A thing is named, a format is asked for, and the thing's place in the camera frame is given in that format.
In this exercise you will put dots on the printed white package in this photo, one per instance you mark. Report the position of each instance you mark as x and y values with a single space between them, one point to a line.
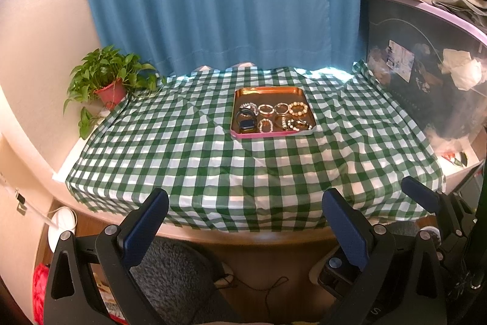
454 159

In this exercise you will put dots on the white label sticker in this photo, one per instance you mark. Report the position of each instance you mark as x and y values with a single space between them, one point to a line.
399 60

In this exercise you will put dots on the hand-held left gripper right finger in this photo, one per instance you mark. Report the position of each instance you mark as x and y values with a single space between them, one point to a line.
348 229

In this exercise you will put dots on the white round lamp base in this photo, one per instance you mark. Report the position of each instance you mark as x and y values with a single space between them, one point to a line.
62 220

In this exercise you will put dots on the grey folded cloth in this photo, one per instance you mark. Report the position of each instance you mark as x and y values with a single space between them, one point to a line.
460 4

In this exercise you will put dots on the green checkered tablecloth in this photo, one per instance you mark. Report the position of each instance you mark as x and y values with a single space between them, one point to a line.
171 157

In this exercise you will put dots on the clear storage bin purple lid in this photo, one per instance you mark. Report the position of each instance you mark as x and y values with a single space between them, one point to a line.
418 111

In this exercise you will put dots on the white crumpled paper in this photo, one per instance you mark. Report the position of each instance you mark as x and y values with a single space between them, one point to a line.
462 70

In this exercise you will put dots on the black binder clip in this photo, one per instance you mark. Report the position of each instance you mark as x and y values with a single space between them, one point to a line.
21 201

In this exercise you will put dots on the copper jewelry tray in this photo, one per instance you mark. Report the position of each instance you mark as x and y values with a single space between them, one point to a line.
266 94

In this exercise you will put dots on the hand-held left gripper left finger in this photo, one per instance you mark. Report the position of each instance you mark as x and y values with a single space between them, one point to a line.
146 229

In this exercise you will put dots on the red cloth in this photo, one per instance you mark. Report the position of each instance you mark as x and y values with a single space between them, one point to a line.
40 287

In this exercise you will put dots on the black smartwatch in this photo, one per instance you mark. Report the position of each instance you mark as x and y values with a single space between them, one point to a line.
244 122

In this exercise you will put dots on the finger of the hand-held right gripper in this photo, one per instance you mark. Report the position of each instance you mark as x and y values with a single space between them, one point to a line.
418 191
336 273

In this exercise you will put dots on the potted green plant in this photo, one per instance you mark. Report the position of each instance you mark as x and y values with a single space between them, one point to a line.
112 91

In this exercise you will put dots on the grey fuzzy cushion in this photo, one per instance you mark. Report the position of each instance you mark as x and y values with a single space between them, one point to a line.
171 268

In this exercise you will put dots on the white window ledge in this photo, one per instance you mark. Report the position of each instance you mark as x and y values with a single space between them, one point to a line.
62 172

